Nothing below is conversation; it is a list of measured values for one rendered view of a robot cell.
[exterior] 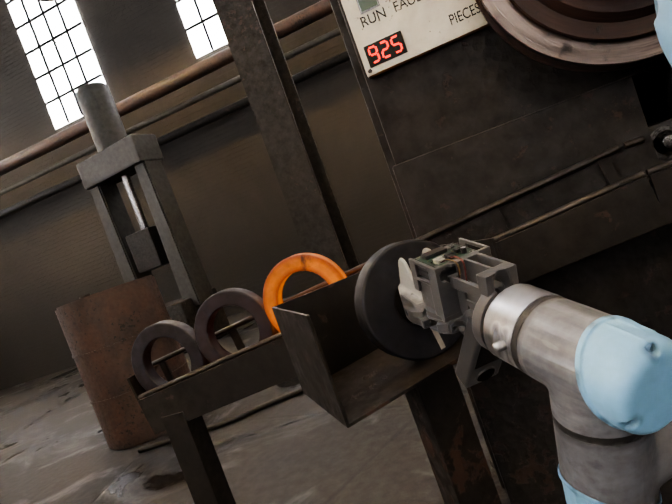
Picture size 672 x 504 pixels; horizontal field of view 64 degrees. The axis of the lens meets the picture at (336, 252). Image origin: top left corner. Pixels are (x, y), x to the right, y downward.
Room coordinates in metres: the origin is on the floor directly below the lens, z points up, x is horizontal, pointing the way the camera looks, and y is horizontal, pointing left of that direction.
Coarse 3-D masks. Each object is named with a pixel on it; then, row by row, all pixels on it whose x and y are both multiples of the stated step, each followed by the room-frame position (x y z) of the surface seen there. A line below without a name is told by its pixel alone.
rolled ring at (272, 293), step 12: (288, 264) 1.07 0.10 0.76; (300, 264) 1.07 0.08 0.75; (312, 264) 1.06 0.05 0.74; (324, 264) 1.05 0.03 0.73; (336, 264) 1.07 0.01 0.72; (276, 276) 1.08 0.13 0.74; (288, 276) 1.10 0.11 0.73; (324, 276) 1.06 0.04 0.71; (336, 276) 1.05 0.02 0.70; (264, 288) 1.09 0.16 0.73; (276, 288) 1.09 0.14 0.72; (264, 300) 1.10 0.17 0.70; (276, 300) 1.09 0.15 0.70; (276, 324) 1.09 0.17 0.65
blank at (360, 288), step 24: (408, 240) 0.68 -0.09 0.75; (384, 264) 0.67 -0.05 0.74; (408, 264) 0.68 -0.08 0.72; (360, 288) 0.67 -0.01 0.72; (384, 288) 0.67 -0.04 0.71; (360, 312) 0.66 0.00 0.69; (384, 312) 0.66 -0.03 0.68; (384, 336) 0.66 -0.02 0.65; (408, 336) 0.67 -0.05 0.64; (432, 336) 0.68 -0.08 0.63; (456, 336) 0.69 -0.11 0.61
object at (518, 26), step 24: (480, 0) 0.92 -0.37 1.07; (504, 0) 0.90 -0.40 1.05; (504, 24) 0.90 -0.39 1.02; (528, 24) 0.89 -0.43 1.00; (528, 48) 0.95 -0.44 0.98; (552, 48) 0.89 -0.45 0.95; (576, 48) 0.88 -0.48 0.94; (600, 48) 0.87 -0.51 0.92; (624, 48) 0.86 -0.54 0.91; (648, 48) 0.85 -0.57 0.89
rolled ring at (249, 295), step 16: (240, 288) 1.14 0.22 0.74; (208, 304) 1.14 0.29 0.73; (224, 304) 1.13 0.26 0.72; (240, 304) 1.12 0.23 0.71; (256, 304) 1.11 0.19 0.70; (208, 320) 1.14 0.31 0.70; (256, 320) 1.11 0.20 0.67; (208, 336) 1.15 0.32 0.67; (208, 352) 1.15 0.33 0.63; (224, 352) 1.16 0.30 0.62
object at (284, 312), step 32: (320, 288) 0.81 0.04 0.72; (352, 288) 0.82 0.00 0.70; (288, 320) 0.70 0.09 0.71; (320, 320) 0.80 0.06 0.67; (352, 320) 0.82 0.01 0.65; (288, 352) 0.79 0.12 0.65; (320, 352) 0.60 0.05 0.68; (352, 352) 0.81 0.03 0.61; (384, 352) 0.79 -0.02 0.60; (448, 352) 0.68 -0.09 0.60; (320, 384) 0.65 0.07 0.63; (352, 384) 0.72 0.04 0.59; (384, 384) 0.67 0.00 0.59; (416, 384) 0.62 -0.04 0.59; (448, 384) 0.71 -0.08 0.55; (352, 416) 0.61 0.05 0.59; (416, 416) 0.74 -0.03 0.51; (448, 416) 0.71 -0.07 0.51; (448, 448) 0.70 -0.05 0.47; (480, 448) 0.72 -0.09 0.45; (448, 480) 0.71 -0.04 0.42; (480, 480) 0.71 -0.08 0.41
